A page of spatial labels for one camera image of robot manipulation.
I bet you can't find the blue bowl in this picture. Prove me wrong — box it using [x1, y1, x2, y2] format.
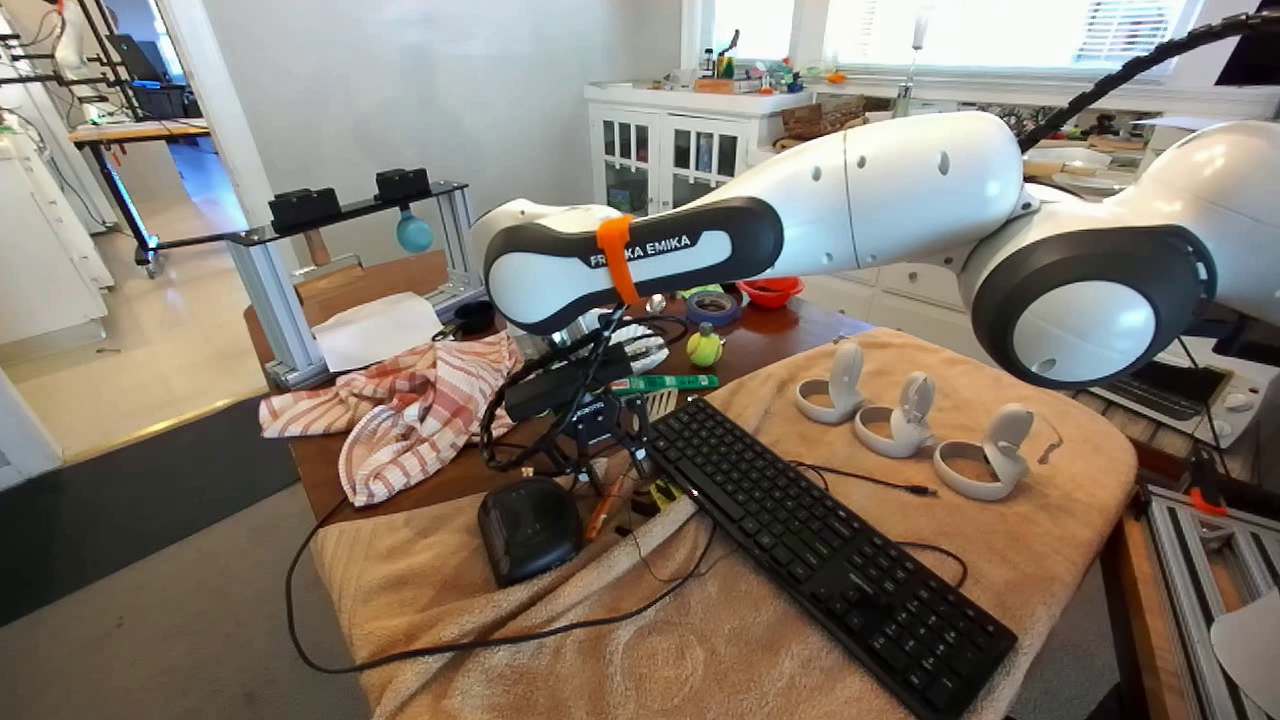
[682, 283, 745, 333]

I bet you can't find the blue ball ornament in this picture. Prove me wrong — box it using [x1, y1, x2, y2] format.
[396, 209, 436, 257]

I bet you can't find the yellow green tennis ball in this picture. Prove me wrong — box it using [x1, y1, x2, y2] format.
[682, 333, 723, 370]

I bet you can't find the aluminium frame stand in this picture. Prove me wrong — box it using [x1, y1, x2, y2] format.
[230, 169, 477, 390]

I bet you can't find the white scalloped dish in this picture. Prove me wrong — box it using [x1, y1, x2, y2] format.
[613, 326, 668, 371]

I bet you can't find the beige towel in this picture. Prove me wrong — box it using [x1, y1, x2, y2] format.
[316, 330, 1134, 720]

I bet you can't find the black power cable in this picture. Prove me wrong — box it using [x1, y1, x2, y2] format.
[281, 437, 723, 682]

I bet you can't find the thin black keyboard cable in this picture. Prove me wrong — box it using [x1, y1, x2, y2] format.
[784, 457, 974, 592]

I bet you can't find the white VR controller middle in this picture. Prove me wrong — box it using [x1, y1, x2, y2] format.
[852, 371, 936, 461]

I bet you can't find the black computer mouse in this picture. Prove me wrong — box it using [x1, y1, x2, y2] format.
[477, 476, 585, 587]

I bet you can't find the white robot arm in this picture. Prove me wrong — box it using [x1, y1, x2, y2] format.
[485, 112, 1280, 390]

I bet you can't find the red striped white cloth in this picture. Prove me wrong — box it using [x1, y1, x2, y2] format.
[257, 333, 523, 510]

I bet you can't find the red bowl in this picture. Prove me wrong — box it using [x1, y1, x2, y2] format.
[740, 275, 801, 313]

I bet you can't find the green tube package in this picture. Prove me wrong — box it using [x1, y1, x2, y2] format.
[608, 371, 719, 398]

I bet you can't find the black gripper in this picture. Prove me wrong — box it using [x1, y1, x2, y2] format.
[493, 326, 654, 515]

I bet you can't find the white cabinet with drawers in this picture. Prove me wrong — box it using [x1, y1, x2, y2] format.
[585, 86, 801, 215]

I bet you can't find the black computer keyboard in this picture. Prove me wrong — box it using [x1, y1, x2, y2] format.
[642, 400, 1015, 720]

